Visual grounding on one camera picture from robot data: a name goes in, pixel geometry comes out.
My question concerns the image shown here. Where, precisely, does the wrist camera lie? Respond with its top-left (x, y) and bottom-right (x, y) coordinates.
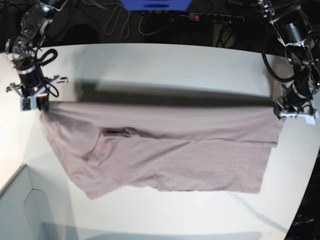
top-left (19, 96), bottom-right (37, 111)
top-left (304, 115), bottom-right (317, 125)

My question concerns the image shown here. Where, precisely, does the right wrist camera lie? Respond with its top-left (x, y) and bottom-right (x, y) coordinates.
top-left (19, 96), bottom-right (37, 111)

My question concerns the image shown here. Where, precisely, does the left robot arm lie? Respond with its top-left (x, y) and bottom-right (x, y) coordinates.
top-left (257, 0), bottom-right (320, 125)

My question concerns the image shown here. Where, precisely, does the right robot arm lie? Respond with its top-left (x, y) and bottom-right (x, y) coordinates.
top-left (5, 0), bottom-right (68, 112)

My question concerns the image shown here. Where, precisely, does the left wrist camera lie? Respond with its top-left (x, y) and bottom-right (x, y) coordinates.
top-left (304, 115), bottom-right (317, 125)

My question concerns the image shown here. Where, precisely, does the grey cardboard box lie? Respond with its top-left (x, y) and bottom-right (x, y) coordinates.
top-left (0, 164), bottom-right (80, 240)

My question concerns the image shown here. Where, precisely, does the blue plastic bin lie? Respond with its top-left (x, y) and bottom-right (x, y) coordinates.
top-left (120, 0), bottom-right (192, 11)

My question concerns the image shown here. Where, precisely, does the black power strip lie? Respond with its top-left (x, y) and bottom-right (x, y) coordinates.
top-left (187, 12), bottom-right (245, 24)

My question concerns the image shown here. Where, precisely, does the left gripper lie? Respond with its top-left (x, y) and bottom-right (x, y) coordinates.
top-left (273, 83), bottom-right (317, 120)

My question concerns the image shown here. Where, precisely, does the pink t-shirt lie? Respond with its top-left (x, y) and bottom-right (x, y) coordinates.
top-left (40, 102), bottom-right (284, 200)

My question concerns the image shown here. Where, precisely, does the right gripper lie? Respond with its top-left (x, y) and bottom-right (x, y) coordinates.
top-left (6, 69), bottom-right (69, 112)

